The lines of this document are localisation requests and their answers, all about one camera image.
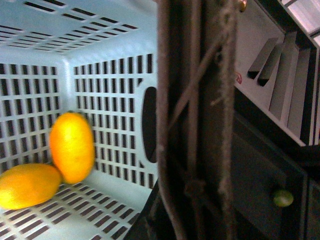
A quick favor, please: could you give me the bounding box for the light blue plastic basket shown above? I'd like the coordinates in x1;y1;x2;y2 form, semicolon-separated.
0;0;238;240

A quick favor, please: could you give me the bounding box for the yellow orange mango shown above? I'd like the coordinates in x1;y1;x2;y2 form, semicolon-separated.
49;112;95;184

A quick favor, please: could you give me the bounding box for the yellow lemon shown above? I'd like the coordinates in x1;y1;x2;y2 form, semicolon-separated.
0;163;62;210

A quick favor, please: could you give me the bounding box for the green lime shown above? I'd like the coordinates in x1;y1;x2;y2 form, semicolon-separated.
272;189;294;208

